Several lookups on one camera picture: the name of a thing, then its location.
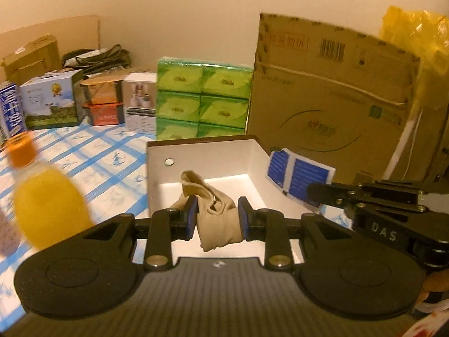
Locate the beige sock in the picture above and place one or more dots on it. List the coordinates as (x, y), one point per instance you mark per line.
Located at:
(217, 220)

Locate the blue white sachet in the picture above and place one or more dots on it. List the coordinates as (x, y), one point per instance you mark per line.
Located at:
(292, 173)

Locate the blue milk carton box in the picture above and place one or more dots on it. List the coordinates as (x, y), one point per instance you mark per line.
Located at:
(12, 115)

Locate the dark bag with cords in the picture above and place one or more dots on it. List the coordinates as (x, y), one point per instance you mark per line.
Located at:
(95, 61)

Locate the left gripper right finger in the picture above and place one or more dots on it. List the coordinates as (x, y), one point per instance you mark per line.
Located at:
(277, 232)

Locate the large cardboard box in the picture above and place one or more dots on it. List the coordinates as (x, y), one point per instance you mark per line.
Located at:
(331, 94)

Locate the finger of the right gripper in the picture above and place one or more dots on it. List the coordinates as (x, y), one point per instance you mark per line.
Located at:
(334, 194)

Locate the pink lidded cup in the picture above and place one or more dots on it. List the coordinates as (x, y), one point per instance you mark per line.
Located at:
(9, 236)

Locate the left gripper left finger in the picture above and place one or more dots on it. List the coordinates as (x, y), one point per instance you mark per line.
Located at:
(122, 232)

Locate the white appliance box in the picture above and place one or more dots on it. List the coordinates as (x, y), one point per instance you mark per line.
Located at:
(139, 92)

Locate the orange juice bottle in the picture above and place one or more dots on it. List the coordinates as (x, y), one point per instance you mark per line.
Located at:
(48, 207)

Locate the cow picture milk box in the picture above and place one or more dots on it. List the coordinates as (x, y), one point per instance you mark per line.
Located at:
(53, 100)

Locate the small brown cardboard box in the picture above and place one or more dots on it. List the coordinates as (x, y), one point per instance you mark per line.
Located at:
(33, 60)

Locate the yellow plastic bag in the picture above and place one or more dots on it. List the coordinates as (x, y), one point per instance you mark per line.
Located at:
(424, 34)

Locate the orange snack boxes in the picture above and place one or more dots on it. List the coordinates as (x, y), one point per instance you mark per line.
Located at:
(104, 99)

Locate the green tissue pack stack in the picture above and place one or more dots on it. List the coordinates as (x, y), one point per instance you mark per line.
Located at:
(197, 99)

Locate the wooden headboard panel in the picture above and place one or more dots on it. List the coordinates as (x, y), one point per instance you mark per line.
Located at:
(71, 33)

